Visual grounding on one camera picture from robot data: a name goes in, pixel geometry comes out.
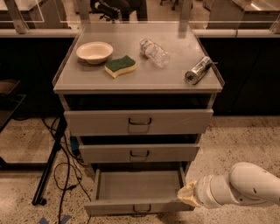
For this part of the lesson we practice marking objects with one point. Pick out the black tripod leg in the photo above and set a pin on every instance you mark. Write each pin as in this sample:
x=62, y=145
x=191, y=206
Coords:
x=58, y=134

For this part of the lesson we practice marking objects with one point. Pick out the grey drawer cabinet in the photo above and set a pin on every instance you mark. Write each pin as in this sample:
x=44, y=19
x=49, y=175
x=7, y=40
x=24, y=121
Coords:
x=82, y=86

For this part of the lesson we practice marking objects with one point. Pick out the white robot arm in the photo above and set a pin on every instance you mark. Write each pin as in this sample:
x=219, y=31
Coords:
x=245, y=184

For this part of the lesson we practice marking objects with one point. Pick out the grey middle drawer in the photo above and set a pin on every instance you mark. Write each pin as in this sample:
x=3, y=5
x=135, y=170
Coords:
x=143, y=148

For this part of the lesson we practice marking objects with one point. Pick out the white paper bowl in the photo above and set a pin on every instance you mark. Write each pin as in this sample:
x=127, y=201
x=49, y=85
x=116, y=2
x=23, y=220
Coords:
x=94, y=53

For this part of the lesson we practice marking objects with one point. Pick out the green yellow sponge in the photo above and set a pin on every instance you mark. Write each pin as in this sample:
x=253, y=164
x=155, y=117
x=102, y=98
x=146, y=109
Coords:
x=123, y=65

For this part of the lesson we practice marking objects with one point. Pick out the black office chair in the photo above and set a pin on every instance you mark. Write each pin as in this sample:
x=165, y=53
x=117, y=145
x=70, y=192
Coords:
x=115, y=9

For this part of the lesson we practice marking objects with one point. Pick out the clear plastic water bottle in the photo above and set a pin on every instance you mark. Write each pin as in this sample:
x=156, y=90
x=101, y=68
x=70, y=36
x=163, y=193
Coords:
x=154, y=52

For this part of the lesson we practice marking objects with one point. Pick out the grey drawer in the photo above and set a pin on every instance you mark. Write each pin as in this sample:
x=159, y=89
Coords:
x=143, y=148
x=138, y=122
x=138, y=192

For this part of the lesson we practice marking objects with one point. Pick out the grey top drawer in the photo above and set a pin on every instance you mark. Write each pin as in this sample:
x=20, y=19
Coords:
x=138, y=122

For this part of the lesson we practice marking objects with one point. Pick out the silver metal can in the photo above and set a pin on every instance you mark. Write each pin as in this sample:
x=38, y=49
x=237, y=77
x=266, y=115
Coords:
x=194, y=75

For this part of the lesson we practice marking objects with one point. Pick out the dark side table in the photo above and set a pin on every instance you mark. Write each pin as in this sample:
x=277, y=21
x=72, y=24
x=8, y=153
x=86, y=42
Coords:
x=9, y=100

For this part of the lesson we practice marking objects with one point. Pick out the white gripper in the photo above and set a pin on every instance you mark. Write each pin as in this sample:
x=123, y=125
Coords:
x=202, y=191

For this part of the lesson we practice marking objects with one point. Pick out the grey bottom drawer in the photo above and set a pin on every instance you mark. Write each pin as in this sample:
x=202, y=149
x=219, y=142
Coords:
x=138, y=192

